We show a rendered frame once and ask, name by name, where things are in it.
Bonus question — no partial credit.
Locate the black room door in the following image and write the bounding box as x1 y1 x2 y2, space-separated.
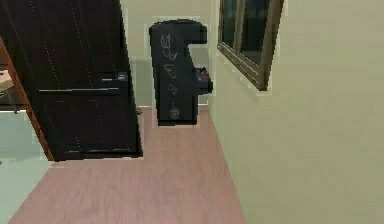
0 0 144 162

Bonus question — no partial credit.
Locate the black door handle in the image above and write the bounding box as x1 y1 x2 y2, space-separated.
101 72 130 84

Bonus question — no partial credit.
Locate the black arcade game cabinet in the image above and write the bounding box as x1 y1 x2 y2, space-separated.
148 19 214 127

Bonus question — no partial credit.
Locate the dark brown framed window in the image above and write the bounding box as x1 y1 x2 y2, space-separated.
217 0 286 92

